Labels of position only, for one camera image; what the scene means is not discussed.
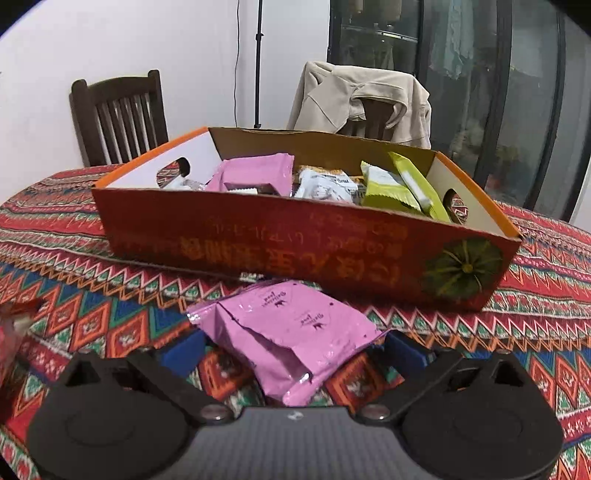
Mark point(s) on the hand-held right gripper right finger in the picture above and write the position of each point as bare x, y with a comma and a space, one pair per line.
408, 355

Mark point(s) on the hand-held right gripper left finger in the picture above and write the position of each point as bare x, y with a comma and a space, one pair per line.
182, 353

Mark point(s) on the pink snack packet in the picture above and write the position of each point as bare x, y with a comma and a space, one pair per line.
258, 173
291, 337

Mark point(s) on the orange cardboard box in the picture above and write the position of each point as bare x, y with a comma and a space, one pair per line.
277, 240

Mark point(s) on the green snack packet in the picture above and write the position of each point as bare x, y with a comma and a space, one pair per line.
385, 191
415, 180

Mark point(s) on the small clear snack packet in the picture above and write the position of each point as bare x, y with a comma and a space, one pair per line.
184, 184

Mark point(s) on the red snack packet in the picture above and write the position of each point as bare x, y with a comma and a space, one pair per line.
14, 332

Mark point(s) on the white snack packet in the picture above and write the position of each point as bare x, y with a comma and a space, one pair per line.
323, 189

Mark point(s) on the yellow snack packet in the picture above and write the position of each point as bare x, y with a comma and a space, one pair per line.
318, 171

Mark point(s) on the dark wooden chair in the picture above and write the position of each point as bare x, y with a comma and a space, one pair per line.
117, 124

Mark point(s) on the wooden chair under jacket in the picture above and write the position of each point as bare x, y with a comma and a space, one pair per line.
374, 120

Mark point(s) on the beige jacket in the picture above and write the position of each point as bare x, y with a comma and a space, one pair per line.
332, 92

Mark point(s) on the black sliding glass door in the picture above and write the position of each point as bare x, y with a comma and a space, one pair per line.
501, 92

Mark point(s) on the hanging light blue shirt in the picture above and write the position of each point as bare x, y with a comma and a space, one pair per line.
455, 37

